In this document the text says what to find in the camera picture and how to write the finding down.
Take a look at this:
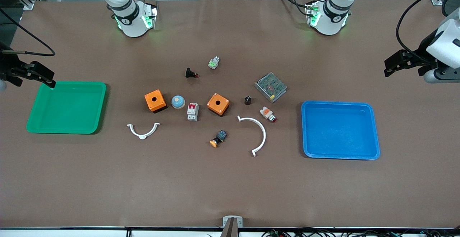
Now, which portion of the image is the white red circuit breaker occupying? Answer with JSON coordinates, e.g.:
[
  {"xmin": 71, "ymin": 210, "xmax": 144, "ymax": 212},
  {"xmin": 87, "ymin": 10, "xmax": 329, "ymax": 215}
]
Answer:
[{"xmin": 187, "ymin": 103, "xmax": 199, "ymax": 122}]

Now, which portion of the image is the green plastic tray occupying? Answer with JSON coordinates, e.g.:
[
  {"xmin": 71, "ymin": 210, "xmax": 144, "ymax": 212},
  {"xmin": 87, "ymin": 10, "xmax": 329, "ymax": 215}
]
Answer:
[{"xmin": 26, "ymin": 81, "xmax": 107, "ymax": 135}]

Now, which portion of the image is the blue plastic tray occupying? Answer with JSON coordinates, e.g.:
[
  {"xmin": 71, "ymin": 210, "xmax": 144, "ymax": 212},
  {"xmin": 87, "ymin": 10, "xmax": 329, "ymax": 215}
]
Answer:
[{"xmin": 301, "ymin": 101, "xmax": 381, "ymax": 160}]

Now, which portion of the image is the small white curved clamp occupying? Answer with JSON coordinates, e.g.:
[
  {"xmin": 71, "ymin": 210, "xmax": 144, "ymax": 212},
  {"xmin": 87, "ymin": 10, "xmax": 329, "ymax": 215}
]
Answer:
[{"xmin": 126, "ymin": 122, "xmax": 161, "ymax": 140}]

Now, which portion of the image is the metal mesh power supply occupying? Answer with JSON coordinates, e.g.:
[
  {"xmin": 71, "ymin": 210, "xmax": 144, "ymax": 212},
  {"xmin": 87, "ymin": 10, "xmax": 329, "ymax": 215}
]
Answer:
[{"xmin": 254, "ymin": 72, "xmax": 288, "ymax": 103}]

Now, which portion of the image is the red indicator lamp white body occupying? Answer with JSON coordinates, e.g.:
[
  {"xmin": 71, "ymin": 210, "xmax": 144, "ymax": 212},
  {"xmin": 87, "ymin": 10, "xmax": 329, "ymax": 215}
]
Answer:
[{"xmin": 259, "ymin": 106, "xmax": 277, "ymax": 123}]

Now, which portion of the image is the large white curved clamp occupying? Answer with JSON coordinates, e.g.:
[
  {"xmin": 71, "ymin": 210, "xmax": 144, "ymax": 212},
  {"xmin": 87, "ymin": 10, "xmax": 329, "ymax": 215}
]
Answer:
[{"xmin": 237, "ymin": 116, "xmax": 267, "ymax": 157}]

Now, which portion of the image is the brown table mat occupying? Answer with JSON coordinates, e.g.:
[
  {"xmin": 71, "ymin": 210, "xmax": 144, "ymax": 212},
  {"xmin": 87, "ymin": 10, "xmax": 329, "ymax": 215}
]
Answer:
[{"xmin": 0, "ymin": 0, "xmax": 460, "ymax": 229}]

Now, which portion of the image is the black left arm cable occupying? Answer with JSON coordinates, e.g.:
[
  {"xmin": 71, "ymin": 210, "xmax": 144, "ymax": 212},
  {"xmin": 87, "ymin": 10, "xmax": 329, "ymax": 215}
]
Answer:
[{"xmin": 396, "ymin": 0, "xmax": 460, "ymax": 64}]

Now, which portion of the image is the orange button enclosure box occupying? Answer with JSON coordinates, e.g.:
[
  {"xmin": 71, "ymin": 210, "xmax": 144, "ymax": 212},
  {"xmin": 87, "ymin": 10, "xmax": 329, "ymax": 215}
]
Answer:
[
  {"xmin": 207, "ymin": 93, "xmax": 230, "ymax": 117},
  {"xmin": 144, "ymin": 89, "xmax": 167, "ymax": 113}
]

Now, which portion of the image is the orange push button switch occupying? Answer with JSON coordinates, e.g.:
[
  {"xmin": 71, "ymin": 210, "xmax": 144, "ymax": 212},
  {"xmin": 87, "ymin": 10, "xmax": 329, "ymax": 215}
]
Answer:
[{"xmin": 210, "ymin": 130, "xmax": 227, "ymax": 148}]

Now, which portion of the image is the black cable bundle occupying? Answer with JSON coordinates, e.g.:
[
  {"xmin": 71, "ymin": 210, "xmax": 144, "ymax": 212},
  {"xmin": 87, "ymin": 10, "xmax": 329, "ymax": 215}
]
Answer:
[{"xmin": 262, "ymin": 228, "xmax": 460, "ymax": 237}]

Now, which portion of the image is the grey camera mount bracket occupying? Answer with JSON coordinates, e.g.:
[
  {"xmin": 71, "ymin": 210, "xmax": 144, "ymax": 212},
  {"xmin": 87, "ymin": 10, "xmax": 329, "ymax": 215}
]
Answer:
[{"xmin": 220, "ymin": 216, "xmax": 243, "ymax": 237}]

